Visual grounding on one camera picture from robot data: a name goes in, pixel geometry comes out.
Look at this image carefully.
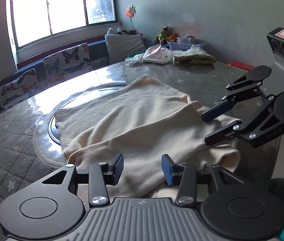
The teddy bear toy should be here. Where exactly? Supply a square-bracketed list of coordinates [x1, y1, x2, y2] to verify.
[153, 26, 178, 45]

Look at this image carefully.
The grey pillow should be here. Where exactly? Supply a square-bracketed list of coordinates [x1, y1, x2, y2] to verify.
[104, 34, 146, 64]

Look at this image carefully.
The white plush toy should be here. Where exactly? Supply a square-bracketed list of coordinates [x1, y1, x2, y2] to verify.
[107, 27, 129, 35]

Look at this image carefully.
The colourful paper pinwheel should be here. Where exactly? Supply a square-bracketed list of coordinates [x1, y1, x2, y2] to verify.
[126, 4, 136, 31]

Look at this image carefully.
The clear plastic storage box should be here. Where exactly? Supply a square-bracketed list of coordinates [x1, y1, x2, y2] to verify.
[168, 37, 206, 51]

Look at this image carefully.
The round black induction cooktop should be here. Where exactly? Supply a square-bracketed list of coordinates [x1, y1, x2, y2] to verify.
[48, 83, 126, 145]

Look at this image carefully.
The green plastic bowl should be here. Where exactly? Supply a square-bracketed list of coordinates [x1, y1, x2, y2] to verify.
[127, 52, 144, 58]

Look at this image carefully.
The red plastic stool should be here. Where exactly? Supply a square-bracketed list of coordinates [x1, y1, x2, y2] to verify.
[228, 61, 254, 71]

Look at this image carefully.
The grey quilted star table mat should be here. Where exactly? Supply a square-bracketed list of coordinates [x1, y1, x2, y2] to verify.
[0, 62, 244, 240]

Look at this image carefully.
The left butterfly cushion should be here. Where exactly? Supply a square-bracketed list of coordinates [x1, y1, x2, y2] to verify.
[0, 68, 41, 113]

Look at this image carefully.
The window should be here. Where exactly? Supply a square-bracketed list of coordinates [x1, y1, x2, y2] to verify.
[11, 0, 116, 48]

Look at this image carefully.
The butterfly cushion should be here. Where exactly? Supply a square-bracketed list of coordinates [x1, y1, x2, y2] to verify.
[0, 68, 41, 113]
[43, 43, 93, 87]

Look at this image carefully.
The right butterfly cushion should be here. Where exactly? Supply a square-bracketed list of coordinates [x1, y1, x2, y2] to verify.
[43, 43, 93, 87]

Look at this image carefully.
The folded yellow green blanket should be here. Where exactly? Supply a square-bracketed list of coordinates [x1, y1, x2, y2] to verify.
[173, 45, 216, 65]

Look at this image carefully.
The pink white packaged garment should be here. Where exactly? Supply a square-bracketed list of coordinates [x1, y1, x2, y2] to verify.
[125, 44, 174, 65]

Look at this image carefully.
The blue sofa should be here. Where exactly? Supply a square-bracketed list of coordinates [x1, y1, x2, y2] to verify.
[0, 39, 163, 126]

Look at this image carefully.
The cream sweatshirt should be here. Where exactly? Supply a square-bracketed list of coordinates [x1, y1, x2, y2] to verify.
[54, 75, 240, 198]

